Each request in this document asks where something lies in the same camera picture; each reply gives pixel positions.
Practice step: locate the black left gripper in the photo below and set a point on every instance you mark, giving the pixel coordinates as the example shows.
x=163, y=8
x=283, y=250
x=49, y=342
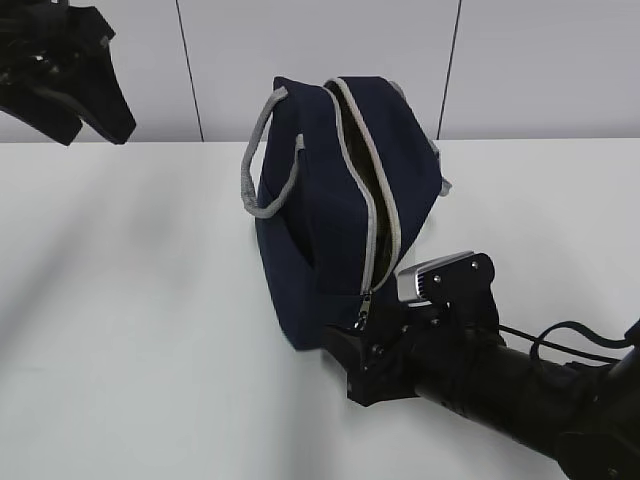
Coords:
x=55, y=45

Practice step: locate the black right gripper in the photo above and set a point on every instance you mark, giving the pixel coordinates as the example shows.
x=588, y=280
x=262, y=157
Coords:
x=426, y=348

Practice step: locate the navy insulated lunch bag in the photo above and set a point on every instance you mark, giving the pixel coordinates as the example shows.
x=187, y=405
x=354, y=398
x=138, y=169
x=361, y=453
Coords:
x=340, y=179

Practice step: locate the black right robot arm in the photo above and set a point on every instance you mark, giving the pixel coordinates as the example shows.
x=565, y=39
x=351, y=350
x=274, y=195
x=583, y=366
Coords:
x=583, y=414

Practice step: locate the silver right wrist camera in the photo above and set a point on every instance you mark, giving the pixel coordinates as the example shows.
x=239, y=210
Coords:
x=412, y=282

